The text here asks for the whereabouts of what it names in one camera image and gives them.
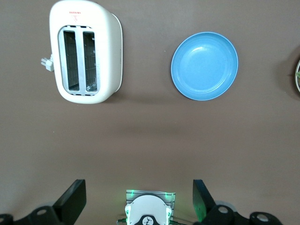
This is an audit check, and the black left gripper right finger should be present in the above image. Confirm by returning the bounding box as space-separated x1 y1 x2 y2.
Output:
192 179 288 225

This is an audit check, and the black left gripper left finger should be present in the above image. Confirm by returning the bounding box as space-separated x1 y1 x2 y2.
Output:
0 179 87 225

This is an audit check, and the blue plate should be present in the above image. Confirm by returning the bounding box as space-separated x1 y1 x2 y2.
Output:
170 31 239 101

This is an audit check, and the beige plate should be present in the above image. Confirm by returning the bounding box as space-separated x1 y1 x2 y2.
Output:
294 60 300 93

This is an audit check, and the white two-slot toaster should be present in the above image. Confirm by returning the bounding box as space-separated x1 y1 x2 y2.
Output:
40 0 124 105

